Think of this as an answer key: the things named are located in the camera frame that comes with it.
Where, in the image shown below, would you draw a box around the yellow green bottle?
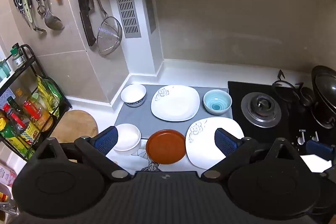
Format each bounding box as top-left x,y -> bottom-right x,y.
0,118 -> 28,153

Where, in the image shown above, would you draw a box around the red sauce bottle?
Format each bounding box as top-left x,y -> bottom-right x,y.
23,100 -> 50,131

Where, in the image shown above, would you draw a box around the plain white bowl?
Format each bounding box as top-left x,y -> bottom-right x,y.
113,123 -> 142,156

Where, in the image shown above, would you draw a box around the round wooden cutting board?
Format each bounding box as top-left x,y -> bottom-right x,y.
50,110 -> 98,144

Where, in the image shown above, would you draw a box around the black scissors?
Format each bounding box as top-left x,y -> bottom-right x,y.
12,0 -> 26,15

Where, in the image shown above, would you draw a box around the steel mesh strainer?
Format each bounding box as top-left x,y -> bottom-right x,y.
84,0 -> 123,56

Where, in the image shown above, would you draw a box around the wide metal vent grille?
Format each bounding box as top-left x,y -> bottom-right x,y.
111,0 -> 142,39

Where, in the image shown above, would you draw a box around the grey mat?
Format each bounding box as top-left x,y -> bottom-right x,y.
114,84 -> 234,140

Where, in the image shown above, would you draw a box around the light blue bowl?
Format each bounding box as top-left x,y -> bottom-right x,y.
203,89 -> 232,115

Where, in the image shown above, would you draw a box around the black gas stove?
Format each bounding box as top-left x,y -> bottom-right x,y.
227,81 -> 336,159

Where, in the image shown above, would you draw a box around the white square floral plate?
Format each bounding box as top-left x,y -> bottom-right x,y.
151,85 -> 200,122
185,117 -> 244,169

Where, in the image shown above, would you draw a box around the teal jar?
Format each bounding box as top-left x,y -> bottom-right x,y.
0,59 -> 11,81

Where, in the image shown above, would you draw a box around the brown round plate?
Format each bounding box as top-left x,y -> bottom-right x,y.
146,130 -> 187,165

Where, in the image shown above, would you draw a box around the green snack packet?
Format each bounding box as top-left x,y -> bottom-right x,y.
47,79 -> 63,114

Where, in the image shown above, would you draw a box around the white bowl with blue band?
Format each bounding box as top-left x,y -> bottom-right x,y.
121,84 -> 147,108

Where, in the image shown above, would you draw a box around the black metal rack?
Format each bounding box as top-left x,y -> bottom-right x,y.
0,43 -> 72,161

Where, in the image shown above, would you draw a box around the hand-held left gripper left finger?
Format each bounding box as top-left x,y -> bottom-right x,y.
31,126 -> 132,182

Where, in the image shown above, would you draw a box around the pink packet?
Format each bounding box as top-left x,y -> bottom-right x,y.
0,160 -> 17,189

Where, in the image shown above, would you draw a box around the steel gas burner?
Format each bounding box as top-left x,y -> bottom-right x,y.
241,92 -> 282,126

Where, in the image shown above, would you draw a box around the dark bottle with green cap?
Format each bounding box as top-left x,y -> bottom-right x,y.
7,96 -> 30,136

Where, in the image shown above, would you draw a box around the dark cleaver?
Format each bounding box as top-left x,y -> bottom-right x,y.
69,0 -> 97,47

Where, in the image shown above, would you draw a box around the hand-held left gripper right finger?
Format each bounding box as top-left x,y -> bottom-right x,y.
201,128 -> 302,182

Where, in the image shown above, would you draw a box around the narrow metal vent grille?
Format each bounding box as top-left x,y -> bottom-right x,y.
139,0 -> 157,35

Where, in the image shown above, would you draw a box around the light green peeler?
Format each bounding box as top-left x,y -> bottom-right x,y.
20,0 -> 36,30

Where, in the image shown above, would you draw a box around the yellow snack packet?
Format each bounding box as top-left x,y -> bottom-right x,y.
36,76 -> 57,122

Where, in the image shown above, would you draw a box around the small green cap jar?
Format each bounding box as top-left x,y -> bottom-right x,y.
10,47 -> 26,67

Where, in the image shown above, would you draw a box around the black pan support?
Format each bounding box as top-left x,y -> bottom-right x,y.
271,70 -> 306,105

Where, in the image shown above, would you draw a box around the white cloth with black lines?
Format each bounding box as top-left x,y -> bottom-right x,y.
105,138 -> 208,174

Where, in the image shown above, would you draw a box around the black wok with lid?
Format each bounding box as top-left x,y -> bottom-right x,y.
311,65 -> 336,129

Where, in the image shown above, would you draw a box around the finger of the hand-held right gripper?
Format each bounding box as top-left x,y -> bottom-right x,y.
306,139 -> 334,161

